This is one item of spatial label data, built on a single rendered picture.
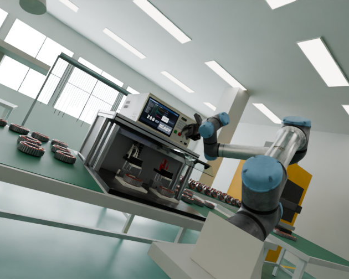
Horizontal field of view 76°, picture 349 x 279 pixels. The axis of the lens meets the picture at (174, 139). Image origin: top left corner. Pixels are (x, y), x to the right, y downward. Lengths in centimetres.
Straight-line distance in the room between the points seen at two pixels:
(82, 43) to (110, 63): 96
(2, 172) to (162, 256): 58
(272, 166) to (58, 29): 747
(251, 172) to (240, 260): 24
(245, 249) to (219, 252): 8
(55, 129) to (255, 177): 718
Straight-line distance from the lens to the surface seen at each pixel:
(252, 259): 68
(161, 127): 147
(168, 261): 70
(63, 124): 762
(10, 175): 93
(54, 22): 787
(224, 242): 71
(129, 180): 126
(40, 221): 203
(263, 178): 70
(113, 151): 150
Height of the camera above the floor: 99
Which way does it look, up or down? 5 degrees up
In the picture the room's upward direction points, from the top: 24 degrees clockwise
